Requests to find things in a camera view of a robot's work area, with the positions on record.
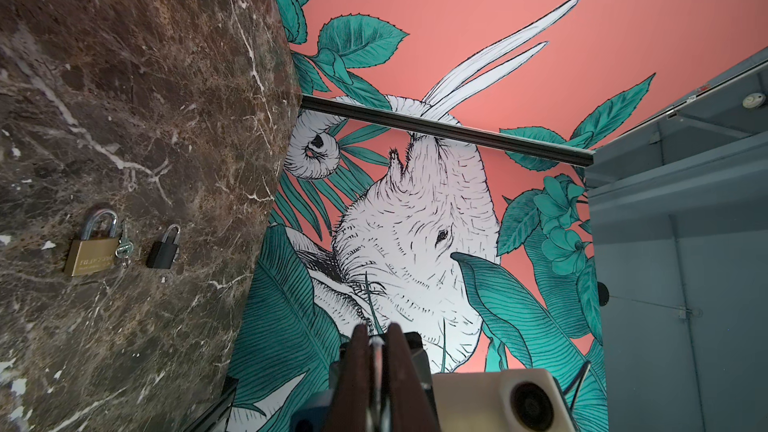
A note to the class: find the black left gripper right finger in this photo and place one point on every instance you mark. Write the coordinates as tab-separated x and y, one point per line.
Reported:
410	409

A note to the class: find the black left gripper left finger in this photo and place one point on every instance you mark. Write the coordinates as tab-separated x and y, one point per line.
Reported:
350	403

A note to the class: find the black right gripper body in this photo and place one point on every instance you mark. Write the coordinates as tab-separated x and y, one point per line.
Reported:
311	416

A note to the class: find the small metal key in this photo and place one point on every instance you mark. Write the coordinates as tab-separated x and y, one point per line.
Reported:
125	246

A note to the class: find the brass padlock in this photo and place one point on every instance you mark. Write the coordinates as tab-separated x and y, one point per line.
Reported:
89	254

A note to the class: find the small black padlock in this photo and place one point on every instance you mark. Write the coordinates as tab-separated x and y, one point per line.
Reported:
164	251

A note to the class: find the grey cabinet outside cell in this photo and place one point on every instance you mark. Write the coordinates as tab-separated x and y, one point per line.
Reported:
678	209

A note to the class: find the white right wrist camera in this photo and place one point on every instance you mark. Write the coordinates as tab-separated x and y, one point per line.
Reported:
509	400

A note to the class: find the black right corner frame post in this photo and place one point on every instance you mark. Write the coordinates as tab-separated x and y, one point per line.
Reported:
416	125

